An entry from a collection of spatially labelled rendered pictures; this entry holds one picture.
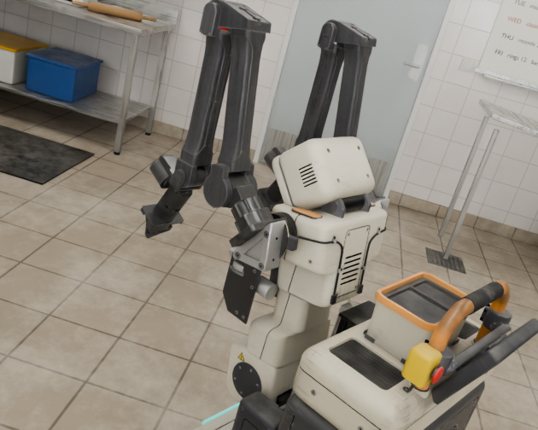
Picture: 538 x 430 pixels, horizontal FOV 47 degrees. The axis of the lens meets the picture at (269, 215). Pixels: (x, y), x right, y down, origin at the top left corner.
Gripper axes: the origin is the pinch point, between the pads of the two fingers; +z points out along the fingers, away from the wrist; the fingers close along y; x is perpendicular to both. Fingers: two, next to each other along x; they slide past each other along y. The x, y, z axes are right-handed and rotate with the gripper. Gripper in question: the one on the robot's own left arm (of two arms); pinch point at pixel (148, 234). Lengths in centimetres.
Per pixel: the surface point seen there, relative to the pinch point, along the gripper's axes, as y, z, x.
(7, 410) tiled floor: 15, 83, 7
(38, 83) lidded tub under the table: -129, 171, -234
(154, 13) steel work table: -205, 110, -249
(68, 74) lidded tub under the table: -141, 153, -225
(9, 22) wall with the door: -149, 191, -322
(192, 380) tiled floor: -48, 74, 23
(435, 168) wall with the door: -339, 69, -52
